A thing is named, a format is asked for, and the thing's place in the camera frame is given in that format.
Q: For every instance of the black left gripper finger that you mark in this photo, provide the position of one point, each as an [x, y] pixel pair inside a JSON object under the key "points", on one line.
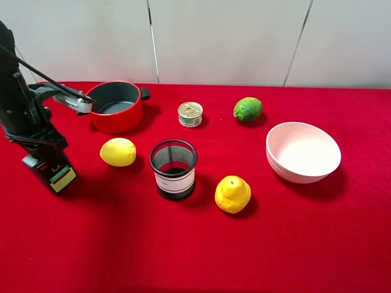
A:
{"points": [[55, 139], [30, 145]]}

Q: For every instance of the green lime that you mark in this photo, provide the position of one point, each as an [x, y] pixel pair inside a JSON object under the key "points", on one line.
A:
{"points": [[247, 109]]}

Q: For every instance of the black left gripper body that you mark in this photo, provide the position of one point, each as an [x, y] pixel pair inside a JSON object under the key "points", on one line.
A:
{"points": [[22, 113]]}

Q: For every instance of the small tin can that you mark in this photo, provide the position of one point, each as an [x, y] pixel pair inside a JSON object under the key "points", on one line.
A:
{"points": [[190, 114]]}

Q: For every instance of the red pot with grey handles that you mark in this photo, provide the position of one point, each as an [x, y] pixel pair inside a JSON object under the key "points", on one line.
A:
{"points": [[118, 107]]}

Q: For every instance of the white bowl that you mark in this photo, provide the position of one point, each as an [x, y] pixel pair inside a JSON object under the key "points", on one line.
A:
{"points": [[301, 153]]}

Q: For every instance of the black mesh pen cup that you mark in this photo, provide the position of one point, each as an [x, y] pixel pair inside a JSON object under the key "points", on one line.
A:
{"points": [[173, 162]]}

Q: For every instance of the yellow lemon front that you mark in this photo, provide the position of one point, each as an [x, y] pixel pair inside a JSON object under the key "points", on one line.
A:
{"points": [[232, 194]]}

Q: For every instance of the yellow lemon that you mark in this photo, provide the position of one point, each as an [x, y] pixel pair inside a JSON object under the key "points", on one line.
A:
{"points": [[232, 194], [118, 152]]}

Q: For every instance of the dark pump shampoo bottle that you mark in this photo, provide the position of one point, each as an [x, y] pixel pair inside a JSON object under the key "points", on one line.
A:
{"points": [[51, 167]]}

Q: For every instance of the red tablecloth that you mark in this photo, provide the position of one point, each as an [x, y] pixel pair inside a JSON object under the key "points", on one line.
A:
{"points": [[111, 230]]}

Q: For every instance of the yellow lemon left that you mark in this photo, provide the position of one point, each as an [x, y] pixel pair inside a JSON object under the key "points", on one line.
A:
{"points": [[118, 152]]}

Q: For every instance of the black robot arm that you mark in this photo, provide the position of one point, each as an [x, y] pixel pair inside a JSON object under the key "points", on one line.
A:
{"points": [[9, 60]]}

